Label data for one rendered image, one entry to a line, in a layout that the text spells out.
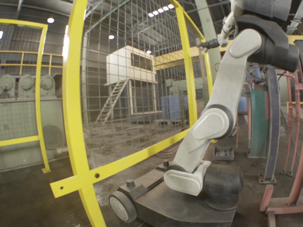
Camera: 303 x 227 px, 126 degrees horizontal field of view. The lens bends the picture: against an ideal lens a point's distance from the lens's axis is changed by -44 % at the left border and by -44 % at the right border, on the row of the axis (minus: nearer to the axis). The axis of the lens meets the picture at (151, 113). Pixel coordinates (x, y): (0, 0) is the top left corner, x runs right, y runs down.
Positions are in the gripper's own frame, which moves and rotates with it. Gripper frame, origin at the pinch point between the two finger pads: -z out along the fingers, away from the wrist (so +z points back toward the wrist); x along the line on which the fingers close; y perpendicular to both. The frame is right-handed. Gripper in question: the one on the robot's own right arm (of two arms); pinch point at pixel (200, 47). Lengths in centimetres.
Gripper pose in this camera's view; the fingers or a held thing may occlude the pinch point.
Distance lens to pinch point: 144.8
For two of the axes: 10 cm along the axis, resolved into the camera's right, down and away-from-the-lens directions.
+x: 7.0, 0.2, 7.2
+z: 7.2, -0.8, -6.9
